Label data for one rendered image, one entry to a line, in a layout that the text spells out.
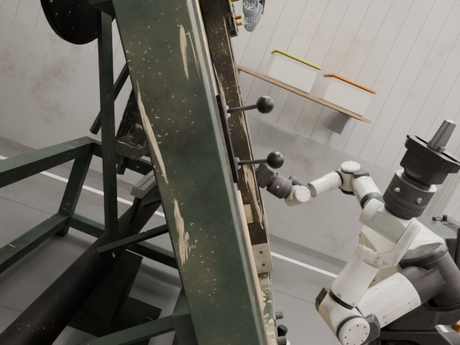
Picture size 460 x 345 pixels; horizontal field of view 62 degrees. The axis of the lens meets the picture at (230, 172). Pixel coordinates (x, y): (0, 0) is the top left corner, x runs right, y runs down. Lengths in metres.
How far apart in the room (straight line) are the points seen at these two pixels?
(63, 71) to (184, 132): 4.22
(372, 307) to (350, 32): 4.03
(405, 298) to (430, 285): 0.07
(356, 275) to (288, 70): 3.17
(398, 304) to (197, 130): 0.67
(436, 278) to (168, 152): 0.74
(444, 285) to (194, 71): 0.80
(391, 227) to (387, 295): 0.19
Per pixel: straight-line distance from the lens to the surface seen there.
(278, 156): 0.82
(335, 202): 5.01
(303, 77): 3.98
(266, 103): 0.80
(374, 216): 0.94
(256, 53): 4.55
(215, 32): 1.47
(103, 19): 1.70
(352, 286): 0.96
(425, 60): 5.15
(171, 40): 0.61
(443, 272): 1.10
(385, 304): 1.04
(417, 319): 1.33
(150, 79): 0.62
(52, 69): 4.84
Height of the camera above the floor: 1.55
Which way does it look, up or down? 12 degrees down
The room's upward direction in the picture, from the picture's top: 23 degrees clockwise
